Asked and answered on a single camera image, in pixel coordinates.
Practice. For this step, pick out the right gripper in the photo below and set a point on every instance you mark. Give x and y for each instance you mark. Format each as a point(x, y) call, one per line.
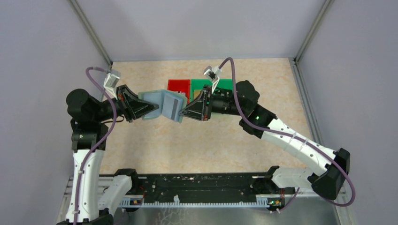
point(199, 107)

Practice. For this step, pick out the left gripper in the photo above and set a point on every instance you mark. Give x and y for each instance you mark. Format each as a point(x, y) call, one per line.
point(137, 108)

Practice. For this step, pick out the sage green card holder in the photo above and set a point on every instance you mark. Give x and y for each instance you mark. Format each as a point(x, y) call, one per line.
point(167, 103)

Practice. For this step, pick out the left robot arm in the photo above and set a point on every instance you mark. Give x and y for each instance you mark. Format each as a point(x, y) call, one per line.
point(91, 123)

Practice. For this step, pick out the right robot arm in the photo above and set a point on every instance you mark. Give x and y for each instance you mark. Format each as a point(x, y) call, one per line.
point(326, 169)

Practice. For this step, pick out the white VIP cards in bin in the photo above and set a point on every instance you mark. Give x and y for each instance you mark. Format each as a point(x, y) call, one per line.
point(181, 93)

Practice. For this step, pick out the middle green plastic bin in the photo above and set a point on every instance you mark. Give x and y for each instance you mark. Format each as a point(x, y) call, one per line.
point(197, 84)

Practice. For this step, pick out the green plastic bin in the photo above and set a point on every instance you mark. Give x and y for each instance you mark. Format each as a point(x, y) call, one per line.
point(197, 84)
point(224, 86)

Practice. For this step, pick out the red plastic bin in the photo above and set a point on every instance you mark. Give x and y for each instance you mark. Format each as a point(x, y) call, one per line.
point(182, 85)

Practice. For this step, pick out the right green plastic bin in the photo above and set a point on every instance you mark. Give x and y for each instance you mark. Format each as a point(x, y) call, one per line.
point(224, 86)

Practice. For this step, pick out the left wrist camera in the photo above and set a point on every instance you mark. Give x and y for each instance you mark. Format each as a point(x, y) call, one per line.
point(110, 83)

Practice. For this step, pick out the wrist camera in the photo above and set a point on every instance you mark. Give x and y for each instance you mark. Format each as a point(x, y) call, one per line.
point(213, 74)
point(110, 83)

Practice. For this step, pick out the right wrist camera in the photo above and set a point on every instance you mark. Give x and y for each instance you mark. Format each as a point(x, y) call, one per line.
point(213, 74)

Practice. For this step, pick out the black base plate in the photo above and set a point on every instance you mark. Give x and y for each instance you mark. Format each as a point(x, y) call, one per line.
point(202, 189)

